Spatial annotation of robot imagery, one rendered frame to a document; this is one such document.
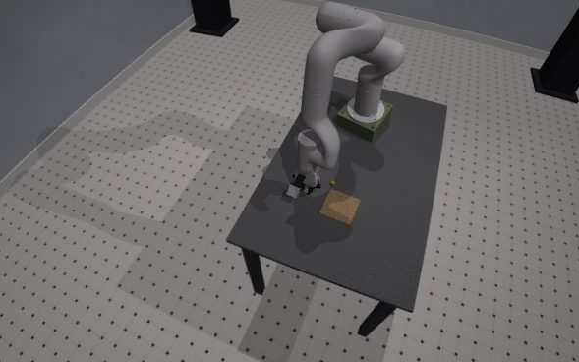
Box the tan square mat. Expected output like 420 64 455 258
319 189 361 225

